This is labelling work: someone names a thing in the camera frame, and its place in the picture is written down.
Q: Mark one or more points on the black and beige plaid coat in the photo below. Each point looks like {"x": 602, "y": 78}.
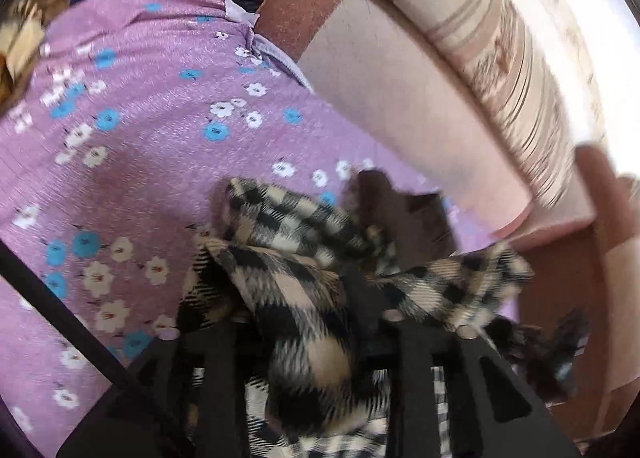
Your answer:
{"x": 300, "y": 318}

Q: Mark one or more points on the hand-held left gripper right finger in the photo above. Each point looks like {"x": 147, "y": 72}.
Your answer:
{"x": 415, "y": 368}

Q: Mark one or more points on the striped beige cushion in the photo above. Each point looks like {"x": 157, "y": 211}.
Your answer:
{"x": 500, "y": 53}

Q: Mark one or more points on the brown patterned cloth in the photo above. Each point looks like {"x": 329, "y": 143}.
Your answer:
{"x": 25, "y": 33}

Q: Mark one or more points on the brown wooden cabinet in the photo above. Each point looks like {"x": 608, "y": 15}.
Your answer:
{"x": 560, "y": 278}

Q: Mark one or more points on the purple floral bedsheet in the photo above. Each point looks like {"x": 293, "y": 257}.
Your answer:
{"x": 150, "y": 148}

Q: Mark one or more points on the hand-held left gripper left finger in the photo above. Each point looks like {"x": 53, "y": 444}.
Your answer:
{"x": 220, "y": 368}

